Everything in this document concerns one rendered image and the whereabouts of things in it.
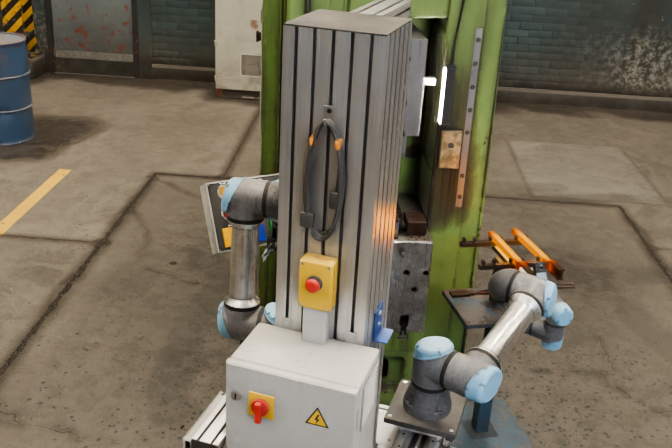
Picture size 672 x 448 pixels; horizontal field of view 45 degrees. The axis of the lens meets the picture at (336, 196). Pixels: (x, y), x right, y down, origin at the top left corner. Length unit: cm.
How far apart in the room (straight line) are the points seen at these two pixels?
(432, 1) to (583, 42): 626
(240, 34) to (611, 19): 407
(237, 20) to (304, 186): 685
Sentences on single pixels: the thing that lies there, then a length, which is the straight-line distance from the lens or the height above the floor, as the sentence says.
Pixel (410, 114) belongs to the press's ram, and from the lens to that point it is 329.
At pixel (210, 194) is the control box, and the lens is 318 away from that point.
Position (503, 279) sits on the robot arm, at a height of 113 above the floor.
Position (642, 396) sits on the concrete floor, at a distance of 442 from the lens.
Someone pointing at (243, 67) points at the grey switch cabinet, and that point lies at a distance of 880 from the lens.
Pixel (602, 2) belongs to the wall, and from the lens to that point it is 949.
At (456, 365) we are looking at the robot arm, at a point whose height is 103.
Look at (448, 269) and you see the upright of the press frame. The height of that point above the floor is 68.
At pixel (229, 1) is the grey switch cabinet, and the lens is 871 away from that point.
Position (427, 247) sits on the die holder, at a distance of 346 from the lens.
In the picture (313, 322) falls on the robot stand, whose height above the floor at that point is 129.
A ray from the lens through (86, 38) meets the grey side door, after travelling 991.
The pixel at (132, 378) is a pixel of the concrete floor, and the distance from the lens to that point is 416.
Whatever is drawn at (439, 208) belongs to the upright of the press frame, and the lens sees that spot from 361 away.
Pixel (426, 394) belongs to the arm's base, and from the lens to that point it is 253.
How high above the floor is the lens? 235
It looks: 22 degrees down
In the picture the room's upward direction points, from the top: 3 degrees clockwise
